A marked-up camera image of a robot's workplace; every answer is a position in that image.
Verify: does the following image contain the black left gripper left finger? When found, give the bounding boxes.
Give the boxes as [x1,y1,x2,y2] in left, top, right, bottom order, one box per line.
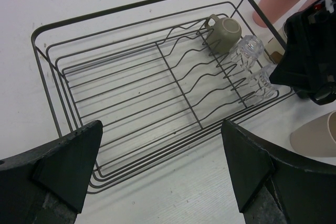
[1,120,103,223]

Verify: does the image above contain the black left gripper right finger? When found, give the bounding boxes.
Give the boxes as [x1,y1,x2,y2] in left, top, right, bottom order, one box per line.
[221,120,335,223]

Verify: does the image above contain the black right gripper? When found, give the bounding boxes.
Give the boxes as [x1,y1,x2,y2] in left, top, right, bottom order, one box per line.
[270,0,335,105]

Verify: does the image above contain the clear glass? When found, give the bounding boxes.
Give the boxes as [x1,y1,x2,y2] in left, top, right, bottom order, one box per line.
[247,64,280,104]
[228,35,265,71]

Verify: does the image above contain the beige tall cup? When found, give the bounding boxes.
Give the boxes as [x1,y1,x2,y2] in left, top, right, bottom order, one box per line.
[290,111,335,157]

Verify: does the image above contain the cream cup brown band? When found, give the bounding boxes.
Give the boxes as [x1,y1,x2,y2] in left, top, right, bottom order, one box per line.
[264,37,285,64]

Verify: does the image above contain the grey beige small mug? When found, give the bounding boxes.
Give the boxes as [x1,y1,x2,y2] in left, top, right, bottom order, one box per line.
[204,14,242,54]

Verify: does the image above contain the grey wire dish rack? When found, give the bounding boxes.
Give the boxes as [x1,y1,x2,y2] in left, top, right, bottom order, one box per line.
[30,0,293,195]

